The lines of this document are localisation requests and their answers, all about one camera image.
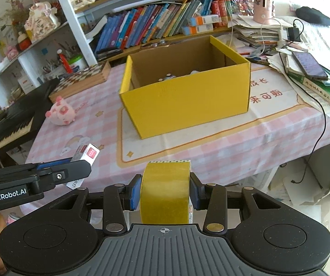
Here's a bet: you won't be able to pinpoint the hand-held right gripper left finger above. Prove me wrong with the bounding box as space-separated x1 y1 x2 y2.
48 174 142 236

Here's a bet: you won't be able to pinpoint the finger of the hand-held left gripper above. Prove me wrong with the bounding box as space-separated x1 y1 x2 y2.
38 159 92 194
37 157 71 170

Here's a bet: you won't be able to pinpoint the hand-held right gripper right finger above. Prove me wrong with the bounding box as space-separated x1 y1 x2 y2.
189 172 283 235

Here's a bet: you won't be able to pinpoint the yellow tape roll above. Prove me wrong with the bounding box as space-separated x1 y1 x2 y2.
140 160 194 225

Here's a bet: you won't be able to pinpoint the small white red-label box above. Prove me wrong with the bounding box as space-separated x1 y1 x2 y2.
64 143 100 190

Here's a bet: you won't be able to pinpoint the yellow cardboard box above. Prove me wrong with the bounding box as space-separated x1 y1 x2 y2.
119 35 252 140

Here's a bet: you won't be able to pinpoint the pink checked tablecloth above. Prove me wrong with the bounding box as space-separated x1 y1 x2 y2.
26 59 330 207

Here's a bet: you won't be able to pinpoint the pink pig plush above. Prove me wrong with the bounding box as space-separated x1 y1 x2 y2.
45 97 77 126

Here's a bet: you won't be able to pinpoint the black piano keyboard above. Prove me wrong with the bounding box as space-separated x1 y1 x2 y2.
0 78 61 161

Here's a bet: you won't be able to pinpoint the wooden chess board box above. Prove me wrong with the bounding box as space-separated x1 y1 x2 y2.
48 61 111 103

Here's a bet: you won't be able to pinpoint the cup of brushes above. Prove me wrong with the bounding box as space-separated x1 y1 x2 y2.
42 58 68 81

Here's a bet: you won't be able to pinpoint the white jar green lid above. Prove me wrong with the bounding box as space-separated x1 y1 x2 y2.
69 55 88 74

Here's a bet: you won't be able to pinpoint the white corner shelf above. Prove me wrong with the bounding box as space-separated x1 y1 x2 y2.
0 20 69 127

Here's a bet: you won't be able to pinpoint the white bookshelf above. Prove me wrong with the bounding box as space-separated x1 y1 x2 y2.
50 0 269 67

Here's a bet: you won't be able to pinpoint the floral fabric bag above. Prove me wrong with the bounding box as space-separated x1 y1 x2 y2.
24 1 61 42

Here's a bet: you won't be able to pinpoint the dried flowers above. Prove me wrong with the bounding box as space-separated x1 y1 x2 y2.
0 0 31 25

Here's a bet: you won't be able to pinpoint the thick green book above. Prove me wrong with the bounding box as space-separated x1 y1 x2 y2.
287 72 330 119

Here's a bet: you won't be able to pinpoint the orange white small box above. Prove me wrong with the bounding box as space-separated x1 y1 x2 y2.
182 23 214 36
188 14 222 26

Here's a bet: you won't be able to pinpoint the stack of papers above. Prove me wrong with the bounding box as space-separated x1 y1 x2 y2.
230 14 287 56

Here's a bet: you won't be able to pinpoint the dark smartphone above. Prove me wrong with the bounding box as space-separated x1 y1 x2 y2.
292 51 329 81

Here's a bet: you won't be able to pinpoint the row of colourful books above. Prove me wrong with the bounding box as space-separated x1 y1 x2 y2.
94 0 252 54

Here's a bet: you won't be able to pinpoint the black charger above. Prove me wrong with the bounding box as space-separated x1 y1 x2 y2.
288 27 302 43

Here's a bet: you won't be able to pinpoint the pink cylindrical desk device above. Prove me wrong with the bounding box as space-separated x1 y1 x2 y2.
253 0 275 23

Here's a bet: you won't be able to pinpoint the black pouch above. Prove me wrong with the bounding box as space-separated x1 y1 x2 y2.
296 6 330 26

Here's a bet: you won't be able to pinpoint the black cable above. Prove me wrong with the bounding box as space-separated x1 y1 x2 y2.
279 20 327 185

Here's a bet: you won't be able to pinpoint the white cable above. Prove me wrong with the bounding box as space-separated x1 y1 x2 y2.
211 0 242 51

